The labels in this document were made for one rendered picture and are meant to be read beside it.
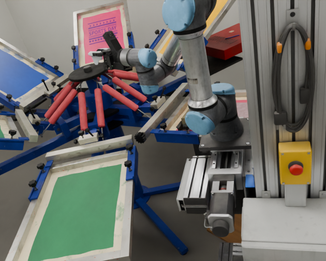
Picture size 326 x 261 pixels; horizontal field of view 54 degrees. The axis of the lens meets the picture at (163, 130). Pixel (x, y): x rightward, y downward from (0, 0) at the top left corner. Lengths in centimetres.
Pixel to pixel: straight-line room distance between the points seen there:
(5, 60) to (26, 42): 288
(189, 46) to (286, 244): 69
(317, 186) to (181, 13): 70
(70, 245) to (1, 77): 195
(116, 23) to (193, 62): 241
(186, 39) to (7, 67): 241
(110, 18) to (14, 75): 112
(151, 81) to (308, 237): 81
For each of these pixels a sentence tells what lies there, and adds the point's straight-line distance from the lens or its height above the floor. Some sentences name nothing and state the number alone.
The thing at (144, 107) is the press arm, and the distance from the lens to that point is 233.
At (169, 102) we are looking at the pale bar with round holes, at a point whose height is 105.
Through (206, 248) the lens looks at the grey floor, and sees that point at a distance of 261.
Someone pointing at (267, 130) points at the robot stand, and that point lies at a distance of 101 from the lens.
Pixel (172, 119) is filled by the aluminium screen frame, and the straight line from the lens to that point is 216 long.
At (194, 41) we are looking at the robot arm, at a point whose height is 174.
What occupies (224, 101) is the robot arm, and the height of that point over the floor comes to 145.
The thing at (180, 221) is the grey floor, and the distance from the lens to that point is 283.
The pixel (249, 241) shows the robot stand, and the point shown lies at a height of 123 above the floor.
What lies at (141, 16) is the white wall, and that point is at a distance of 452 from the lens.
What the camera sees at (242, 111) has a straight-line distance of 212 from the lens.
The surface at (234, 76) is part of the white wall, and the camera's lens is 428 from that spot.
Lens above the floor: 207
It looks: 31 degrees down
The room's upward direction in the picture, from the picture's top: 15 degrees counter-clockwise
